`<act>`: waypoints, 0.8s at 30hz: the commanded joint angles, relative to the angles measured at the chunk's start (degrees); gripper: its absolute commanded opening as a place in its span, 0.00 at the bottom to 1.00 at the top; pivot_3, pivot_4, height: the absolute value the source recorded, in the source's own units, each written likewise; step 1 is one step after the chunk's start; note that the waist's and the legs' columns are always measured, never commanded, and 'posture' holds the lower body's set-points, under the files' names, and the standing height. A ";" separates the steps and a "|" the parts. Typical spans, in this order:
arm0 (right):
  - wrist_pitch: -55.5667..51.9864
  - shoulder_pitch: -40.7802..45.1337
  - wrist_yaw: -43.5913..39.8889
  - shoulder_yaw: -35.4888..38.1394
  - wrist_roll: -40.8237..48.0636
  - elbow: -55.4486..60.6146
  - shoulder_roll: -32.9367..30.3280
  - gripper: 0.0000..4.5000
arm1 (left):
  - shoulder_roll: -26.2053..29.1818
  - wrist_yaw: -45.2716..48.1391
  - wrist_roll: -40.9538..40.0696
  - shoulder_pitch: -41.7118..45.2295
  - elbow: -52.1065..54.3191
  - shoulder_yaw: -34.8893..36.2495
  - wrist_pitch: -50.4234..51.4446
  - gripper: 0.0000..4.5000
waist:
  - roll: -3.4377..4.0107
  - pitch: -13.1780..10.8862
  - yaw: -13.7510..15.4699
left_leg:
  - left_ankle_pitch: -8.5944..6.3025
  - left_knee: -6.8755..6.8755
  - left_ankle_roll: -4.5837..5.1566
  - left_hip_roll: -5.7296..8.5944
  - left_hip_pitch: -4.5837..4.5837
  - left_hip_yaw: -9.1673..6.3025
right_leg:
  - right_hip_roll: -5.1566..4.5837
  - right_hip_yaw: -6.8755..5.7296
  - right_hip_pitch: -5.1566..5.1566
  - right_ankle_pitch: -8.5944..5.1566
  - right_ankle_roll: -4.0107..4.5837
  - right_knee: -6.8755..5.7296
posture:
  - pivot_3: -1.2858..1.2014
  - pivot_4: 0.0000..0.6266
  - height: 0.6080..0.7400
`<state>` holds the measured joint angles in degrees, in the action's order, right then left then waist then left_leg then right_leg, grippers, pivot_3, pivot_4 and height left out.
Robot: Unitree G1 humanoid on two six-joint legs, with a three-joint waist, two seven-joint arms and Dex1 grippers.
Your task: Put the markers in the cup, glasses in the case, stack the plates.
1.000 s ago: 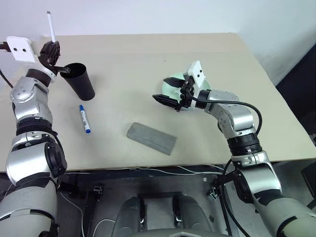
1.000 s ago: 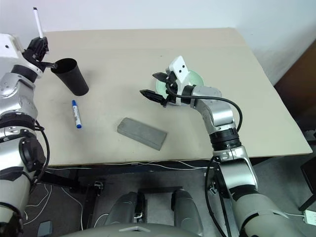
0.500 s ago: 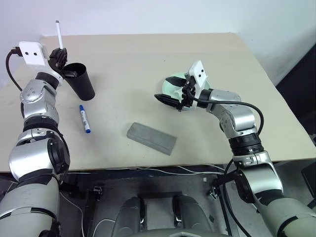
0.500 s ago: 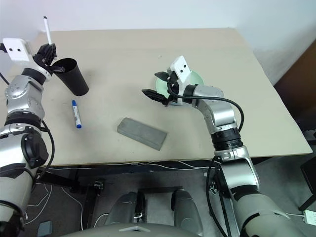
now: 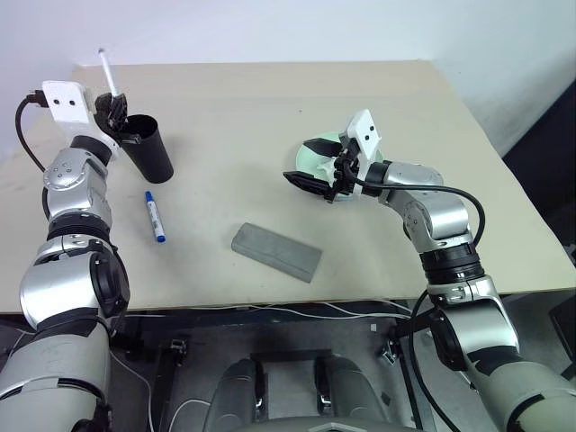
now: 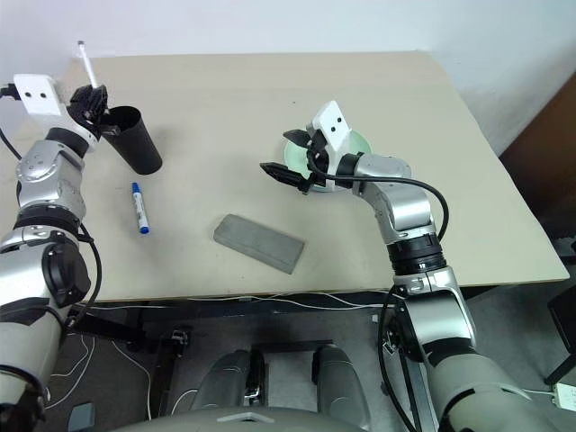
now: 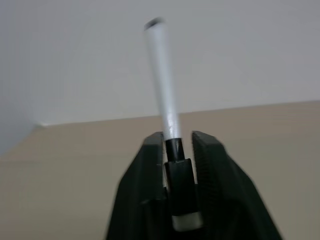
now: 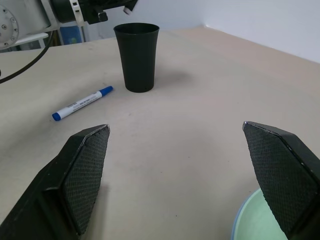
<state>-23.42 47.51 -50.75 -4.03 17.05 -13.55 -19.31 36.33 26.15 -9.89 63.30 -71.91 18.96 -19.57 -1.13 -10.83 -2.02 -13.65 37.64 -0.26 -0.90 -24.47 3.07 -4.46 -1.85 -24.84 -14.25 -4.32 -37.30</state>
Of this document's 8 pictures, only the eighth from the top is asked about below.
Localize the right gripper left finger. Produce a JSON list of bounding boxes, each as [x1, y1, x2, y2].
[[0, 123, 111, 240]]

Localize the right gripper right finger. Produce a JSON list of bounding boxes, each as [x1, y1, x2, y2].
[[241, 120, 320, 240]]

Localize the light green plate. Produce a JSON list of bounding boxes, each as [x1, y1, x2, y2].
[[233, 188, 290, 240]]

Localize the black plastic cup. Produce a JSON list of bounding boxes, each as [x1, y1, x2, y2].
[[113, 22, 160, 94]]

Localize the light blue plate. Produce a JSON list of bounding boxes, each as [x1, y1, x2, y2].
[[229, 192, 254, 240]]

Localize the white metal rack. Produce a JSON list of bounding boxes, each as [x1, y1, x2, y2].
[[14, 32, 49, 51]]

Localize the white marker with blue cap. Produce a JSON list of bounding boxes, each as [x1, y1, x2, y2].
[[51, 85, 114, 122]]

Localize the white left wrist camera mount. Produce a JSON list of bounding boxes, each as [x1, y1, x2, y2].
[[67, 0, 86, 27]]

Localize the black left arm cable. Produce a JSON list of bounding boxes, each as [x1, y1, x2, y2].
[[0, 29, 55, 85]]

